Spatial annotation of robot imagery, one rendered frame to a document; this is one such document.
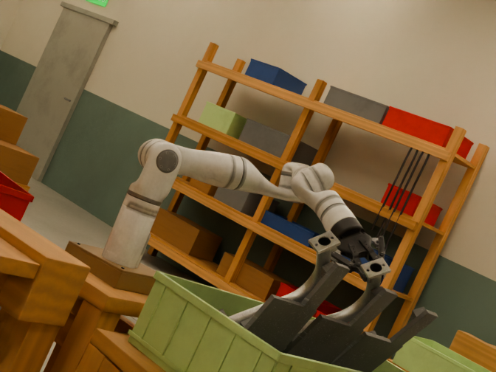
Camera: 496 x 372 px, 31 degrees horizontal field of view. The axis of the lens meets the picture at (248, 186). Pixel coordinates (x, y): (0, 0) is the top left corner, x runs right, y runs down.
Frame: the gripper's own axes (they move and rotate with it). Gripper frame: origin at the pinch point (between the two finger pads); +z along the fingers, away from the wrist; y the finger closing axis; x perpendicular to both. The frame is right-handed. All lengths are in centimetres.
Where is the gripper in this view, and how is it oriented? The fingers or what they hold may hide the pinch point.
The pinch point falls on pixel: (373, 271)
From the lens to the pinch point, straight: 198.2
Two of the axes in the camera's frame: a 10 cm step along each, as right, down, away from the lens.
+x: 0.3, 7.1, 7.0
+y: 9.2, -2.9, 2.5
